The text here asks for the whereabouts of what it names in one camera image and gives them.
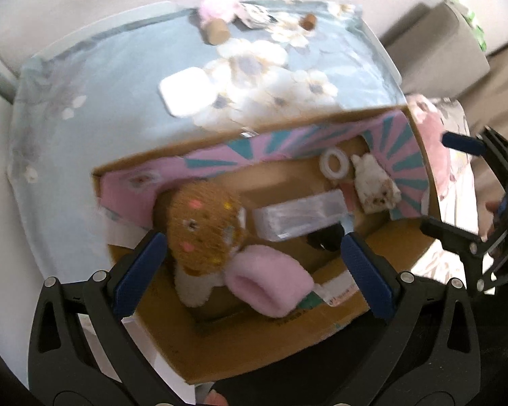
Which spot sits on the white square case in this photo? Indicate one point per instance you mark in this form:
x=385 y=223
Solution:
x=186 y=91

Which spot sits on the person's left hand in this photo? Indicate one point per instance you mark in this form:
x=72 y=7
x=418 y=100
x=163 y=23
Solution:
x=216 y=398

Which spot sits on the small brown cork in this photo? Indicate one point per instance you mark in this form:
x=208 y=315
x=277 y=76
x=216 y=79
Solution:
x=309 y=20

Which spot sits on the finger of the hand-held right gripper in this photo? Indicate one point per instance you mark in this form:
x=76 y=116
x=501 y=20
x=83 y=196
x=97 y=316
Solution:
x=448 y=231
x=461 y=142

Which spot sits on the small translucent plastic box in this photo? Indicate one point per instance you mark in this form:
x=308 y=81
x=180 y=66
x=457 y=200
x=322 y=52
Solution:
x=300 y=215

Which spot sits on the pink fluffy toy, cork base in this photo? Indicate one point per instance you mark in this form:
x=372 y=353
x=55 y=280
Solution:
x=218 y=4

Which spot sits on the blue floral tablecloth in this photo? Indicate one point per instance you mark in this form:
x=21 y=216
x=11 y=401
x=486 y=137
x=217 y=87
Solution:
x=89 y=114

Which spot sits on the person's right hand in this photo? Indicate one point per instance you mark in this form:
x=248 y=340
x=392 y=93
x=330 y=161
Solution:
x=492 y=208

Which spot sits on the green white bottle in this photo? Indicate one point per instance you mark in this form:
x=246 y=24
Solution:
x=470 y=21

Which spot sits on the cork cylinder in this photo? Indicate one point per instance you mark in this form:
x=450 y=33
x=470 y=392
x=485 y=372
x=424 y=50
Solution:
x=216 y=32

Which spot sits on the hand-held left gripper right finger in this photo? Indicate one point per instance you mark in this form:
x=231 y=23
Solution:
x=368 y=279

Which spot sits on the brown cookie plush toy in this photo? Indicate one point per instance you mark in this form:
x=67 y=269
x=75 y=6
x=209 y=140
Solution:
x=203 y=228

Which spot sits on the pink fluffy sock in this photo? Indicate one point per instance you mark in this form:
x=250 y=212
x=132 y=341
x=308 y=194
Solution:
x=266 y=283

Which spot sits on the cardboard box with pink print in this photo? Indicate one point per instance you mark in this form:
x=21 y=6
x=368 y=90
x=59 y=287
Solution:
x=245 y=346

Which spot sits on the small dark object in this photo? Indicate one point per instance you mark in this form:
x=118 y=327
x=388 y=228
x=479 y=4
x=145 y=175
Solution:
x=326 y=239

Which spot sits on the beige chair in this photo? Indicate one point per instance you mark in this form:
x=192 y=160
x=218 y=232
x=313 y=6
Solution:
x=440 y=42

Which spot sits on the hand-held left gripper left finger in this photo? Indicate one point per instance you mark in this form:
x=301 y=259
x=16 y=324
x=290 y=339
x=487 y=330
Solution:
x=139 y=275

